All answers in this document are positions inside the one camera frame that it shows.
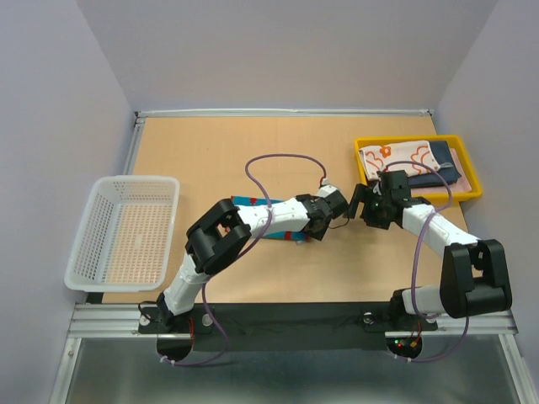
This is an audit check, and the dark blue-grey towel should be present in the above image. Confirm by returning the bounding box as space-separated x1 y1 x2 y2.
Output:
408 141 461 189

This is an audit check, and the orange white patterned towel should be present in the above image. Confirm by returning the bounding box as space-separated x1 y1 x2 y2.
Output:
358 141 441 181

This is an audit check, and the aluminium rail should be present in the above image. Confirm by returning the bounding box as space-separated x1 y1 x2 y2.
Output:
122 118 146 175
136 109 432 119

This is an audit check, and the white plastic basket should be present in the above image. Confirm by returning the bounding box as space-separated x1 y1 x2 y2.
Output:
64 175 180 293

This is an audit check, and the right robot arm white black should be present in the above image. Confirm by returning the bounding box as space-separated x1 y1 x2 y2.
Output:
347 171 513 328

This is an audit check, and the red patterned towel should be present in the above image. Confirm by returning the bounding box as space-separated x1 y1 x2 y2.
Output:
231 195 309 242

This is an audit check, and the aluminium left side rail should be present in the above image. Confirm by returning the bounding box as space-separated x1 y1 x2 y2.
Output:
122 118 146 175

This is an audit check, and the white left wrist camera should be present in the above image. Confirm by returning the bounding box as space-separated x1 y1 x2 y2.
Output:
316 177 340 198

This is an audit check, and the yellow plastic tray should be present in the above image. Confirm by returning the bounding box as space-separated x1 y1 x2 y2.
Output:
354 135 483 205

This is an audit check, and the pink folded towel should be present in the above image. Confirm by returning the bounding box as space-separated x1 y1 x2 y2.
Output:
412 148 472 200

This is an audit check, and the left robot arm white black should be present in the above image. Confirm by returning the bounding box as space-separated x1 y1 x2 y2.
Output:
138 185 349 332

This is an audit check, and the aluminium front rail frame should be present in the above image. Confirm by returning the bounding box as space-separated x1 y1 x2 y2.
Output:
67 304 518 338

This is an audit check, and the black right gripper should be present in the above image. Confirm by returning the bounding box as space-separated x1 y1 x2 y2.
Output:
343 183 391 229

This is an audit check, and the aluminium back rail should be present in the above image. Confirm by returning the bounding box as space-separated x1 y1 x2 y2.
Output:
136 109 432 119

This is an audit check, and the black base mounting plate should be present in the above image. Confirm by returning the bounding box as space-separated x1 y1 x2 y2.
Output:
138 302 437 361

